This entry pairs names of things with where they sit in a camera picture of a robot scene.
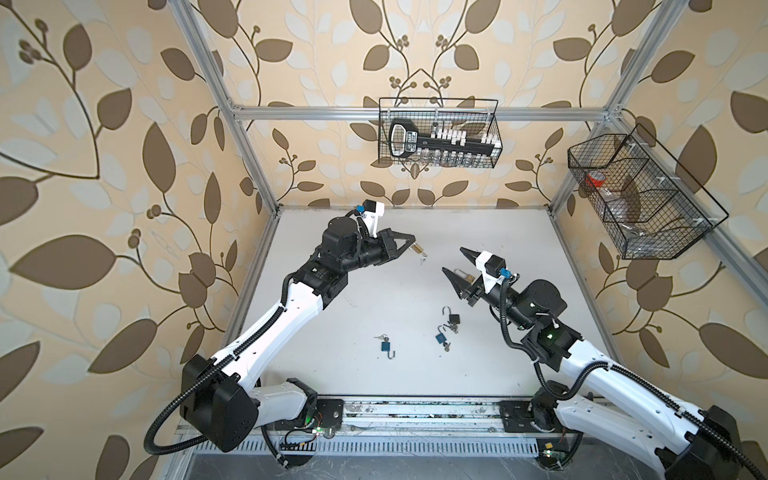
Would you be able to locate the brass padlock with key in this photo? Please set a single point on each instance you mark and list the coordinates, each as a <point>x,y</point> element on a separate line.
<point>420,252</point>

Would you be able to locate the small brass padlock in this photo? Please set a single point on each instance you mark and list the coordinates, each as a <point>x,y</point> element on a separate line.
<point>465,276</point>

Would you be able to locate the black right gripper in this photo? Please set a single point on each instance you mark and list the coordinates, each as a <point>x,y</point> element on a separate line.
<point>465,289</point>

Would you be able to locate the black padlock with keys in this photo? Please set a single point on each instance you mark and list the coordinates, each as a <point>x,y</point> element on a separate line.
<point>452,320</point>

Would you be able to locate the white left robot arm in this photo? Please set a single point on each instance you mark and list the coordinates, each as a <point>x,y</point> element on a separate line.
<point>222,399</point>

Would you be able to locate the red capped clear bottle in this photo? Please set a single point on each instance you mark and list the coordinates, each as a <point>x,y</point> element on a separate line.
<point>596,185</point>

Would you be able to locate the blue padlock with keys left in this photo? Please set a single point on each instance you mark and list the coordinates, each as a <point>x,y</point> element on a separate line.
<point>385,346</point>

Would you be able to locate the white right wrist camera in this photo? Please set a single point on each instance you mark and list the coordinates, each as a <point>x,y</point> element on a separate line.
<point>493,270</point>

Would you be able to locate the black wire basket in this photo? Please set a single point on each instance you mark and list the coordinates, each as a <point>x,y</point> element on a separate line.
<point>475,116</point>
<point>670,209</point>

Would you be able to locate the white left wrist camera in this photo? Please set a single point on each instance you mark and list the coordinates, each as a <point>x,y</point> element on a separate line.
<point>370,212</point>

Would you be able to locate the black wire basket right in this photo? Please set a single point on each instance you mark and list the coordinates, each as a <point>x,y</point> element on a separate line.
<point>670,209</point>

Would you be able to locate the aluminium frame profile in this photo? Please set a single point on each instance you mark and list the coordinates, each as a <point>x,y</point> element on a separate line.
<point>302,80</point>

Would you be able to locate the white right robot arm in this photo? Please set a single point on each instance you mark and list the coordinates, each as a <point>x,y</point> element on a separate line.
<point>589,393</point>

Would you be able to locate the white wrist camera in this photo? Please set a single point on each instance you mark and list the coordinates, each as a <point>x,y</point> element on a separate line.
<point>493,270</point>
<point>370,212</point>

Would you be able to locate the black wire basket rear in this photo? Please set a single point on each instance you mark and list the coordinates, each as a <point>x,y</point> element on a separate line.
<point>475,116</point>

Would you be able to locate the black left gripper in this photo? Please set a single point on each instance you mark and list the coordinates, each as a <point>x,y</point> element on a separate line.
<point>385,244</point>

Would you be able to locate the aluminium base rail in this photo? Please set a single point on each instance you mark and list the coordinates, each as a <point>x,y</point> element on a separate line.
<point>411,426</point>

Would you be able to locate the blue padlock with keys right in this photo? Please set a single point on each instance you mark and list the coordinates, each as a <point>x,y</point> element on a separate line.
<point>442,339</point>

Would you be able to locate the blue padlock with keys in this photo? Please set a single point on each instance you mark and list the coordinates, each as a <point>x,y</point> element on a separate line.
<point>385,346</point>
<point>442,339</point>

